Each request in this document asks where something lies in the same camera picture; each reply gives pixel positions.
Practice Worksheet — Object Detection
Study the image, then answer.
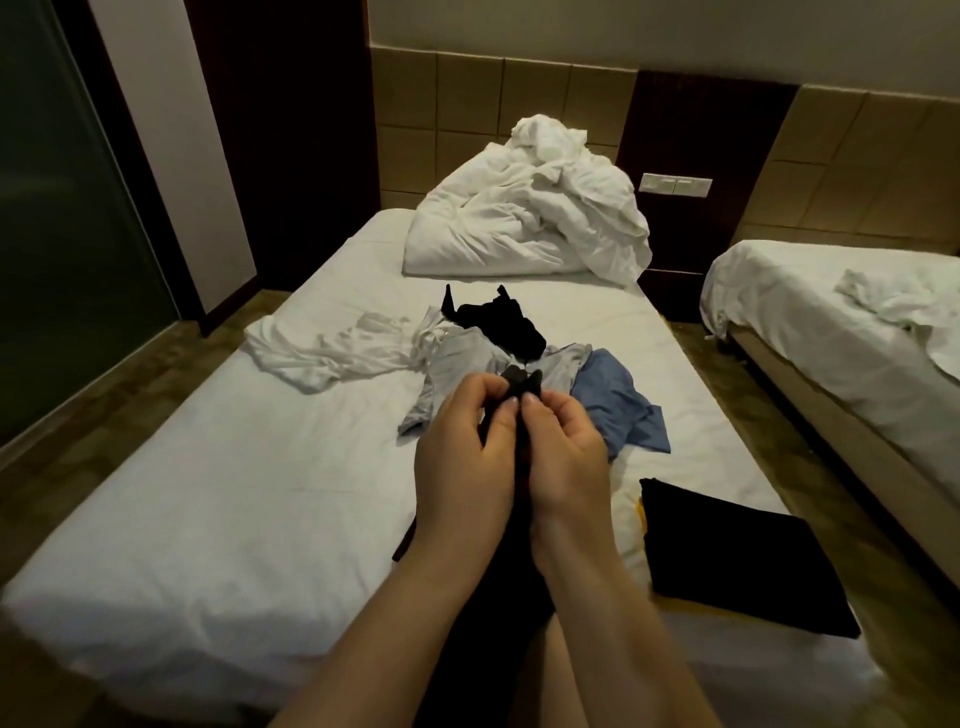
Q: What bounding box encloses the person's left hand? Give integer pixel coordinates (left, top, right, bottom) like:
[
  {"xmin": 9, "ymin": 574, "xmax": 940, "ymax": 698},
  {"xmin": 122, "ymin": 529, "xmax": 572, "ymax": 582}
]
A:
[{"xmin": 413, "ymin": 372, "xmax": 521, "ymax": 561}]

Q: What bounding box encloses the person's right hand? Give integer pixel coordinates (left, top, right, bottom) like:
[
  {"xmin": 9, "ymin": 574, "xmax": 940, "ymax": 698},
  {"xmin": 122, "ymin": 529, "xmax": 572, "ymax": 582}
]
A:
[{"xmin": 521, "ymin": 390, "xmax": 614, "ymax": 561}]

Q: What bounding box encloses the long black garment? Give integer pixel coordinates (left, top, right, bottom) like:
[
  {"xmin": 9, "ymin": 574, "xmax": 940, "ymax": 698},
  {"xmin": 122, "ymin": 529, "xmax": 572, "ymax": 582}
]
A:
[{"xmin": 391, "ymin": 364, "xmax": 561, "ymax": 728}]

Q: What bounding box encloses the person's right forearm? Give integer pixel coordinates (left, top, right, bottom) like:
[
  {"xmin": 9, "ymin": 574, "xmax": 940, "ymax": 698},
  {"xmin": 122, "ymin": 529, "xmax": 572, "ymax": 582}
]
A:
[{"xmin": 531, "ymin": 534, "xmax": 723, "ymax": 728}]

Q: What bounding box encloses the person's left forearm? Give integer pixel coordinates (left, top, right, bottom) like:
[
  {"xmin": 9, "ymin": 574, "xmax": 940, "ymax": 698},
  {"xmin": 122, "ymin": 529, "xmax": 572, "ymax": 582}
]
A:
[{"xmin": 268, "ymin": 534, "xmax": 519, "ymax": 728}]

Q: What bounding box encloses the grey shirt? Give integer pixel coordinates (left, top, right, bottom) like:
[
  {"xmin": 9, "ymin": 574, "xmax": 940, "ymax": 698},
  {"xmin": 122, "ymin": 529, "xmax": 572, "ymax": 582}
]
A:
[{"xmin": 396, "ymin": 325, "xmax": 594, "ymax": 441}]

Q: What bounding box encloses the blue garment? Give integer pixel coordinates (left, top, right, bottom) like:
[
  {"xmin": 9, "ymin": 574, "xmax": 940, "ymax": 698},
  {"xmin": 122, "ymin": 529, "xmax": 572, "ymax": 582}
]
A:
[{"xmin": 571, "ymin": 348, "xmax": 673, "ymax": 461}]

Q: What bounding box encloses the small black garment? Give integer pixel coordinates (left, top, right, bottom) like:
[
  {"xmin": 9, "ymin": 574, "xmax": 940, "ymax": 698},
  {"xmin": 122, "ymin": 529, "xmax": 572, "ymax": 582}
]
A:
[{"xmin": 440, "ymin": 283, "xmax": 549, "ymax": 363}]

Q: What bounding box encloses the white garment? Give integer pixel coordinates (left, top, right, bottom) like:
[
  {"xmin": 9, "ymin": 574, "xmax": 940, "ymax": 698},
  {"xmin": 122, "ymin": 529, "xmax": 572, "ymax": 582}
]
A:
[{"xmin": 243, "ymin": 306, "xmax": 451, "ymax": 396}]

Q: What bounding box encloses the crumpled white duvet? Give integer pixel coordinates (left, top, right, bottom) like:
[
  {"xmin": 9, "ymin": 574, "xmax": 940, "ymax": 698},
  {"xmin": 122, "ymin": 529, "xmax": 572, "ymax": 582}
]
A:
[{"xmin": 402, "ymin": 114, "xmax": 654, "ymax": 288}]

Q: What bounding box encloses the folded black garment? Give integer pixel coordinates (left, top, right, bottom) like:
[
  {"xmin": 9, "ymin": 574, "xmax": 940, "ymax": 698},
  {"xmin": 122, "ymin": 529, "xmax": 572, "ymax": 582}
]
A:
[{"xmin": 639, "ymin": 477, "xmax": 863, "ymax": 641}]

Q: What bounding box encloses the person's leg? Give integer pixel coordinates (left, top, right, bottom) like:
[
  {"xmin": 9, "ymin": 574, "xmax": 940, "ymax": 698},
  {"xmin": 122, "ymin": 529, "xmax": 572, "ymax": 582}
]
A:
[{"xmin": 523, "ymin": 618, "xmax": 595, "ymax": 728}]

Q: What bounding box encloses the bed with white sheet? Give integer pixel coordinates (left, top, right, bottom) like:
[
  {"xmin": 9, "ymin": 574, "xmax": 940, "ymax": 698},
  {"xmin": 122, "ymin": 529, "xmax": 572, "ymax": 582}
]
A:
[{"xmin": 0, "ymin": 207, "xmax": 888, "ymax": 728}]

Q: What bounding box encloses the bed with beige base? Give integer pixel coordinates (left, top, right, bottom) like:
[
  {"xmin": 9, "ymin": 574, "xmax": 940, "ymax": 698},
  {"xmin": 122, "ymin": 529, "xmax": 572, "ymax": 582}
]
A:
[{"xmin": 699, "ymin": 239, "xmax": 960, "ymax": 595}]

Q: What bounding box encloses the tan padded headboard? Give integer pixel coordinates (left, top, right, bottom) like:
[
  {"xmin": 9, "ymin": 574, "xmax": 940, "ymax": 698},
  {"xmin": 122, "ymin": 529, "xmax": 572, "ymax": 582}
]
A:
[
  {"xmin": 369, "ymin": 45, "xmax": 639, "ymax": 212},
  {"xmin": 730, "ymin": 83, "xmax": 960, "ymax": 258}
]

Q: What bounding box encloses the dark wooden wardrobe panel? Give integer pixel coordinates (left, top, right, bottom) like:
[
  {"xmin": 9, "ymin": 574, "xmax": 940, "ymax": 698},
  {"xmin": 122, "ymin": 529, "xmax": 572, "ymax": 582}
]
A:
[{"xmin": 183, "ymin": 0, "xmax": 383, "ymax": 295}]

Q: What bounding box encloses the crumpled white sheet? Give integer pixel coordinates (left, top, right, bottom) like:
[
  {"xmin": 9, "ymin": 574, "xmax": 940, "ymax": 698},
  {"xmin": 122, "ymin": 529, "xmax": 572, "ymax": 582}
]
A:
[{"xmin": 834, "ymin": 267, "xmax": 960, "ymax": 384}]

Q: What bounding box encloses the frosted glass door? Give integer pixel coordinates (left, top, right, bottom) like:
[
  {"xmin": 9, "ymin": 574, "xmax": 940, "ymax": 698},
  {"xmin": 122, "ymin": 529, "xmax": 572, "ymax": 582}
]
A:
[{"xmin": 0, "ymin": 0, "xmax": 183, "ymax": 451}]

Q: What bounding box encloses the white wall switch panel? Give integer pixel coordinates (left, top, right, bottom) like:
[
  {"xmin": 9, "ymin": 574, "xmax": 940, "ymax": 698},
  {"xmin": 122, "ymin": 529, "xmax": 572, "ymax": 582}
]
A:
[{"xmin": 638, "ymin": 172, "xmax": 714, "ymax": 200}]

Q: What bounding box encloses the dark wooden wall panel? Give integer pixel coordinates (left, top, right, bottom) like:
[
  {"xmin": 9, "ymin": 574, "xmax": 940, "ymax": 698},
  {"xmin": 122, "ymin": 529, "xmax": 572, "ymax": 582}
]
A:
[{"xmin": 614, "ymin": 70, "xmax": 798, "ymax": 324}]

